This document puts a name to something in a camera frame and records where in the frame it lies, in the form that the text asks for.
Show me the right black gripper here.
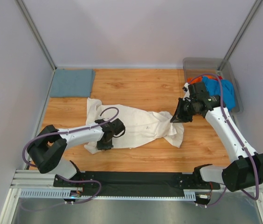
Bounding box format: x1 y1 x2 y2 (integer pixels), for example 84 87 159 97
170 98 200 123

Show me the white t shirt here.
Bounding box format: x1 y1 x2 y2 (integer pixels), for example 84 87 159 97
86 98 184 149

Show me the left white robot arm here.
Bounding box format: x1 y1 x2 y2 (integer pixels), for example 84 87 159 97
27 119 125 187

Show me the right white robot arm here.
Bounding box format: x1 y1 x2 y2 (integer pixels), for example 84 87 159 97
171 82 263 192

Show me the orange t shirt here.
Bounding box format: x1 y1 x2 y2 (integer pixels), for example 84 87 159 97
187 76 203 84

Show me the blue t shirt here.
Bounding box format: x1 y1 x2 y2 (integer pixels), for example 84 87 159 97
202 76 236 111

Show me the clear plastic bin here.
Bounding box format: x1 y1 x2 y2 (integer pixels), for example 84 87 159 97
183 57 244 115

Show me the folded grey-blue t shirt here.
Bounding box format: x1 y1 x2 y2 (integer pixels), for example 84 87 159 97
49 69 96 98

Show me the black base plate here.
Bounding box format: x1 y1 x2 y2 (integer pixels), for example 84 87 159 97
53 170 221 198

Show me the slotted cable duct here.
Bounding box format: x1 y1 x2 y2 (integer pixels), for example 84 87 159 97
19 189 196 202

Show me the aluminium frame rail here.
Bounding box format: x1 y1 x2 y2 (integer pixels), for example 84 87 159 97
10 169 263 193

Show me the right corner aluminium post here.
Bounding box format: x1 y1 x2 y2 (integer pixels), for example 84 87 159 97
217 0 263 71

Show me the corner aluminium post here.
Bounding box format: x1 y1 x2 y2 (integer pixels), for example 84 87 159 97
15 0 57 71
217 0 263 71

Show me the left corner aluminium post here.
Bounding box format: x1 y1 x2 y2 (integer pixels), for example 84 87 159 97
15 0 57 71

